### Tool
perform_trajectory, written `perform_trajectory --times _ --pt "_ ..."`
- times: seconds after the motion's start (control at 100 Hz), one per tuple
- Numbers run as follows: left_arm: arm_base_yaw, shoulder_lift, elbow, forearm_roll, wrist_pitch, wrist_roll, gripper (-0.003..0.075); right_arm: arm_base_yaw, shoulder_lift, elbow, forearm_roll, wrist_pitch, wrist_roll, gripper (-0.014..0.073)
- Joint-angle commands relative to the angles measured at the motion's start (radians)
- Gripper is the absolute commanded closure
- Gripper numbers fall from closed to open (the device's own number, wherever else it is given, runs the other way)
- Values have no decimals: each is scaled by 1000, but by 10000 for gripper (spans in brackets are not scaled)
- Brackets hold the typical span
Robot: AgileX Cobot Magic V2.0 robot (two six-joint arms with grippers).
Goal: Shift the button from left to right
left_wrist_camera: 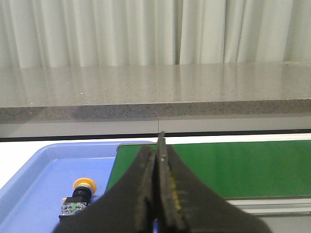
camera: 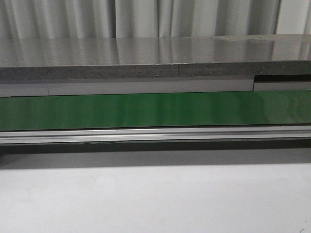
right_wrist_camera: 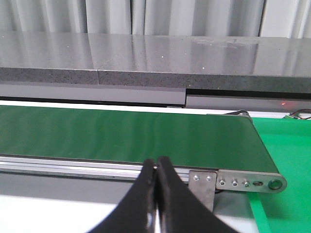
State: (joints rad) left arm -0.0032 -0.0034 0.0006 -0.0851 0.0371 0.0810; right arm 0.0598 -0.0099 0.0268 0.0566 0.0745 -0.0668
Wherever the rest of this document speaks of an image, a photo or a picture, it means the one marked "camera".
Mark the grey rear conveyor rail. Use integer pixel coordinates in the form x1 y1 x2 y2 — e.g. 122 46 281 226
0 79 255 97

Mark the white pleated curtain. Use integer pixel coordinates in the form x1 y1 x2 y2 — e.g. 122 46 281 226
0 0 311 39

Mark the aluminium front conveyor rail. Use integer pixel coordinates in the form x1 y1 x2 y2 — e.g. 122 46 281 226
0 125 311 145

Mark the grey rear guard segment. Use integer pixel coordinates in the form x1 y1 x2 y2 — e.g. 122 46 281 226
254 74 311 91

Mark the green conveyor belt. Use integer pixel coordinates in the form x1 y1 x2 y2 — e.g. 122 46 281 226
0 90 311 131

